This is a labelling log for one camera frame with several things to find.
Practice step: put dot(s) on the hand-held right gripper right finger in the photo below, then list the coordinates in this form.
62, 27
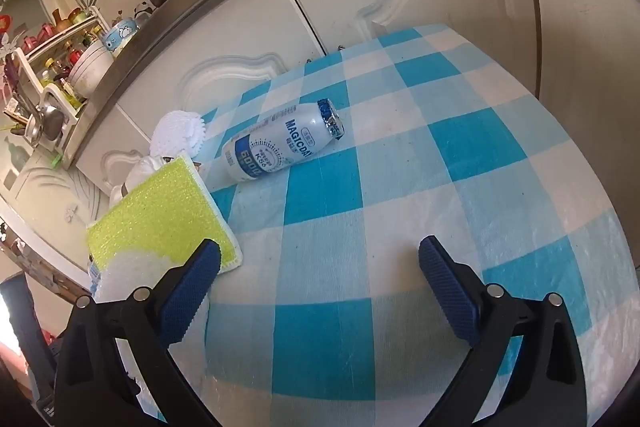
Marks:
450, 287

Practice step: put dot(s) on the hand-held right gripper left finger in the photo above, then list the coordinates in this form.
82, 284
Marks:
192, 287

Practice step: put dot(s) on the white plastic bottle blue label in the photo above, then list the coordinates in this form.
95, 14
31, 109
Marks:
280, 142

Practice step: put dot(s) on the white fluffy cloth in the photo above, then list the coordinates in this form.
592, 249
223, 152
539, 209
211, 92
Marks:
125, 272

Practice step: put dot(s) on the yellow-green sponge cloth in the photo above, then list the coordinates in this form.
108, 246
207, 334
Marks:
160, 212

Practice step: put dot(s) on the blue white checked tablecloth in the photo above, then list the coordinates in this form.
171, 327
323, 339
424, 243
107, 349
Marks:
375, 207

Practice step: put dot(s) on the white tissue ball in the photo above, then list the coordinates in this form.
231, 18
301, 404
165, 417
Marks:
175, 132

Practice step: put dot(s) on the metal ladle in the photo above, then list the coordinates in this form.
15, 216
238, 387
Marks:
47, 119

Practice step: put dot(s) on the white ceramic bowl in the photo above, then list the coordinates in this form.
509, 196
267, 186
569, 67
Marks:
90, 67

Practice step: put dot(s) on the row of condiment bottles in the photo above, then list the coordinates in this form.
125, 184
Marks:
65, 67

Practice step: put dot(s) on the blue cartoon cup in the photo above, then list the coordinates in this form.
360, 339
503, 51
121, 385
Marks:
120, 37

